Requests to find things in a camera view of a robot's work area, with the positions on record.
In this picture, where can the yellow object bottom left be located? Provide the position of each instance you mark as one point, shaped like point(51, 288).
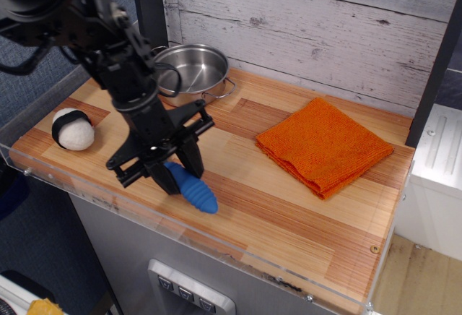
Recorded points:
point(44, 307)

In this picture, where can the clear acrylic guard rail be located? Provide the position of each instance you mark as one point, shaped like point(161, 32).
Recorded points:
point(268, 223)

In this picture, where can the black right vertical post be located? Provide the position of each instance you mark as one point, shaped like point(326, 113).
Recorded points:
point(449, 12)

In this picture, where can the silver dispenser button panel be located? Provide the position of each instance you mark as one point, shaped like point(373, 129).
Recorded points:
point(189, 289)

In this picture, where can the black left vertical post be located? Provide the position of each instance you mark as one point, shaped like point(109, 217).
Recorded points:
point(151, 21)

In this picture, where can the stainless steel pot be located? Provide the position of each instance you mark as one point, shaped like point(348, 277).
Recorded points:
point(187, 73)

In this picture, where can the black vertical post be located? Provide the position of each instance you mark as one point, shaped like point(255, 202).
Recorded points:
point(151, 21)
point(449, 12)

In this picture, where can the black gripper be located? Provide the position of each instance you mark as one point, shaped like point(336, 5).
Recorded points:
point(156, 133)

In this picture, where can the white black plush ball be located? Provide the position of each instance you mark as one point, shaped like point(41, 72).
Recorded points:
point(72, 129)

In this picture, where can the white grooved side cabinet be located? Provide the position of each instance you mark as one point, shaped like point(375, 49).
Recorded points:
point(430, 211)

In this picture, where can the orange folded cloth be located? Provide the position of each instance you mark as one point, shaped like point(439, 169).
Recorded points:
point(323, 148)

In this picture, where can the grey toy fridge cabinet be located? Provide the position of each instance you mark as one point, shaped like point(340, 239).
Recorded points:
point(124, 249)

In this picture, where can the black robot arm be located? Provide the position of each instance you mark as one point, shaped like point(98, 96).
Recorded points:
point(102, 39)

